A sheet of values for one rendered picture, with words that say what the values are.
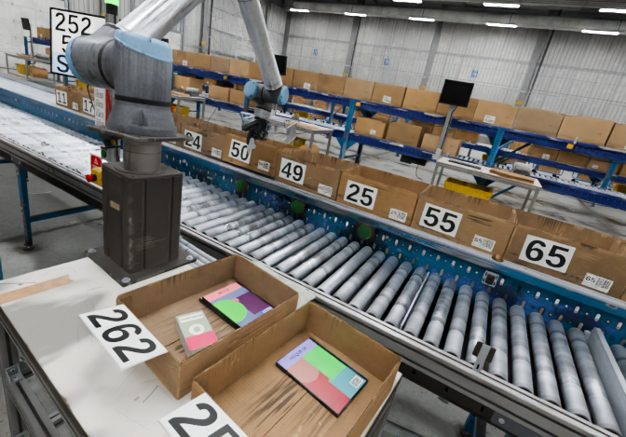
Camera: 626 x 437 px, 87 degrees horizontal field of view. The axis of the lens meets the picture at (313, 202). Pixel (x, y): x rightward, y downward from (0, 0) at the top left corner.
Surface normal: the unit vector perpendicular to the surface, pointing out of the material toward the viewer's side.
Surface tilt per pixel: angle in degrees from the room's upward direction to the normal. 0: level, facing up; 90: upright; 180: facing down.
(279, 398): 2
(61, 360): 0
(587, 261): 91
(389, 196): 90
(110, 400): 0
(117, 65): 88
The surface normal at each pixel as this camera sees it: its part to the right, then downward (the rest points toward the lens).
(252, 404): 0.15, -0.94
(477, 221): -0.49, 0.20
